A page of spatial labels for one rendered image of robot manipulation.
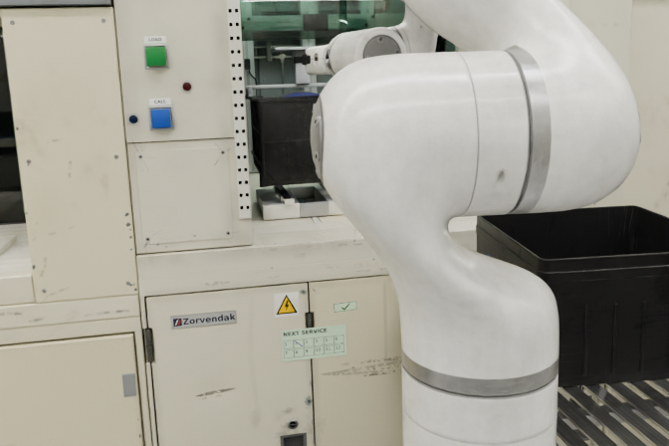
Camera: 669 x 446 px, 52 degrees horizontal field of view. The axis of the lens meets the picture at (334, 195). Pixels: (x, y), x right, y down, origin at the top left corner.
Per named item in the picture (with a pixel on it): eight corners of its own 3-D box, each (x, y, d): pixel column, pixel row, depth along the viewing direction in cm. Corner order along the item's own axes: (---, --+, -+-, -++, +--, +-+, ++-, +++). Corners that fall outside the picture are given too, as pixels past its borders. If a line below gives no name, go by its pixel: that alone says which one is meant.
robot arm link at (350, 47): (376, 26, 114) (325, 36, 111) (409, 21, 101) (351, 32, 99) (385, 76, 116) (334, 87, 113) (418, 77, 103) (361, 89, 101)
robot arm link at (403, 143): (586, 390, 48) (600, 46, 44) (326, 410, 46) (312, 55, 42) (524, 327, 60) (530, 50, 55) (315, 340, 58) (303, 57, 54)
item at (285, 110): (255, 206, 138) (246, 47, 132) (248, 189, 158) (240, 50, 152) (371, 198, 143) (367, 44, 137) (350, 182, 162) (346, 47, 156)
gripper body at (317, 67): (321, 81, 115) (304, 80, 125) (377, 79, 118) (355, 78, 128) (320, 35, 113) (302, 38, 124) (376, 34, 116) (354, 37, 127)
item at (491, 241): (473, 313, 114) (474, 213, 111) (630, 303, 117) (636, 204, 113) (537, 389, 87) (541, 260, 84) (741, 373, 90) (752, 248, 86)
